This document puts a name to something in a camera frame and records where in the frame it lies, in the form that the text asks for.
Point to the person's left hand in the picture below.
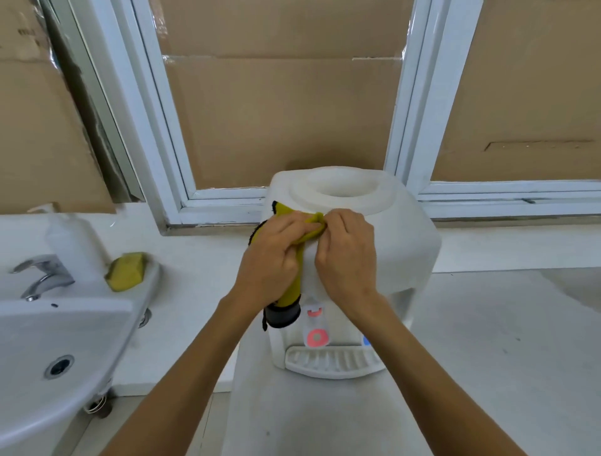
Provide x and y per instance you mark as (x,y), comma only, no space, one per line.
(272,263)

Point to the person's right hand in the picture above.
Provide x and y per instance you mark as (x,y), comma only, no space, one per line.
(347,263)

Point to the yellow grey cleaning cloth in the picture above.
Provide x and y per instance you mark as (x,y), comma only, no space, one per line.
(293,286)

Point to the white water dispenser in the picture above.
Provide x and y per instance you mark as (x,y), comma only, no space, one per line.
(404,244)

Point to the white drip tray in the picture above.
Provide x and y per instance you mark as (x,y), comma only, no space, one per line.
(335,361)

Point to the person's left forearm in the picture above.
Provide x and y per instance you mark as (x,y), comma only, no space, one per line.
(183,380)

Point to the person's right forearm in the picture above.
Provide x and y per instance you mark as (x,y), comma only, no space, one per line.
(432,390)

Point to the red tap lever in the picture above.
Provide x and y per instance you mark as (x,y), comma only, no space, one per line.
(317,333)

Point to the blue tap lever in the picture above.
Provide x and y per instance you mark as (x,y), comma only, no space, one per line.
(366,342)

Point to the yellow sponge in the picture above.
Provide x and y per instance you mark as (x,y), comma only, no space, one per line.
(126,272)

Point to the brown cardboard window cover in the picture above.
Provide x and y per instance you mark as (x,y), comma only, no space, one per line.
(281,94)
(526,94)

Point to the white soap pump bottle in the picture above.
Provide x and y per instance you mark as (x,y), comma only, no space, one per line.
(75,244)

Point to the chrome sink pipes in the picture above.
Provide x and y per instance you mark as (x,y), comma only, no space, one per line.
(101,404)

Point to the chrome faucet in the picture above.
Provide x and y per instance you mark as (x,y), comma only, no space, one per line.
(44,275)

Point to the white ceramic sink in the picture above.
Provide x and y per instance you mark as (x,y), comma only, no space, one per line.
(56,338)

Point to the metal sink drain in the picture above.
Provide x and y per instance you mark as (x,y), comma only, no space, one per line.
(59,367)

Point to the large taped brown cardboard sheet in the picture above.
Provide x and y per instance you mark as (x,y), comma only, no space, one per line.
(42,117)

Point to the white window frame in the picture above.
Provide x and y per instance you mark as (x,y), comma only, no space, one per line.
(155,141)

